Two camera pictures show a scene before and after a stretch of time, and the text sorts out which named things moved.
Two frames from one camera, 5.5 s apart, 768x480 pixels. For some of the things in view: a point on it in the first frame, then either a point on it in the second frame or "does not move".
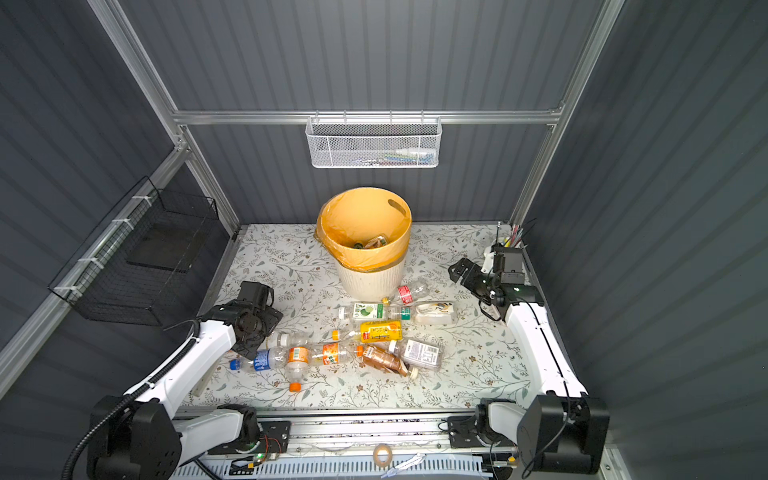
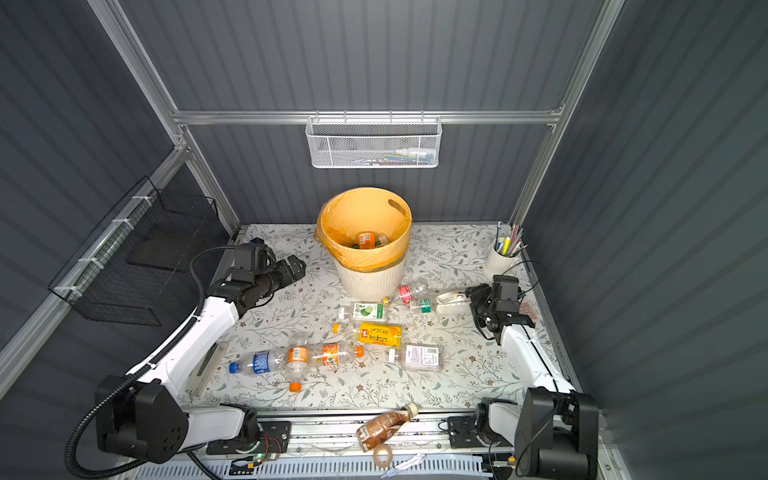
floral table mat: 434,344 does not move
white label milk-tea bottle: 434,313 -> 453,303
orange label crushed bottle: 331,354 does not move
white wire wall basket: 373,142 does not move
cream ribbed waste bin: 371,285 does not move
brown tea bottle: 376,358 -> 381,430
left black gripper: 270,317 -> 286,276
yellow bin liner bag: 365,229 does not move
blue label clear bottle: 263,360 does not move
